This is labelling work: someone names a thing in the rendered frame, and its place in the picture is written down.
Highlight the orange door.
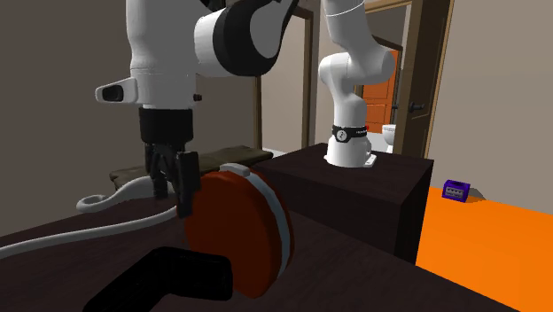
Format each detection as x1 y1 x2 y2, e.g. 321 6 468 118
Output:
361 49 400 136

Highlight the white toilet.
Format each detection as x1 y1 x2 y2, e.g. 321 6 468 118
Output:
381 123 398 155

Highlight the black angled handle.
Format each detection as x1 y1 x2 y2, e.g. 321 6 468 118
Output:
81 246 235 312

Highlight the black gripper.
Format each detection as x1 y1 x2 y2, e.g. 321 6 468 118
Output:
138 107 202 220

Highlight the white curved hook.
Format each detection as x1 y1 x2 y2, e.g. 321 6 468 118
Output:
76 175 176 215

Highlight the dark robot stand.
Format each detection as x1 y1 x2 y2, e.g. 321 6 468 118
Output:
252 142 435 265

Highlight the brown open door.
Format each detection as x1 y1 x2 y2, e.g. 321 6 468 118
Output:
392 0 456 160

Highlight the white cable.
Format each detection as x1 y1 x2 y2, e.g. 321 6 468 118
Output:
0 206 179 261

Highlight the orange rug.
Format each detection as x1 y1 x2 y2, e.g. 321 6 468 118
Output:
415 185 553 312

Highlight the purple box console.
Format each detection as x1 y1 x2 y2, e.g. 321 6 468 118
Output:
441 179 471 204

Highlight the red round white-banded appliance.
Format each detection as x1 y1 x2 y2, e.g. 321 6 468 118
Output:
183 162 296 300

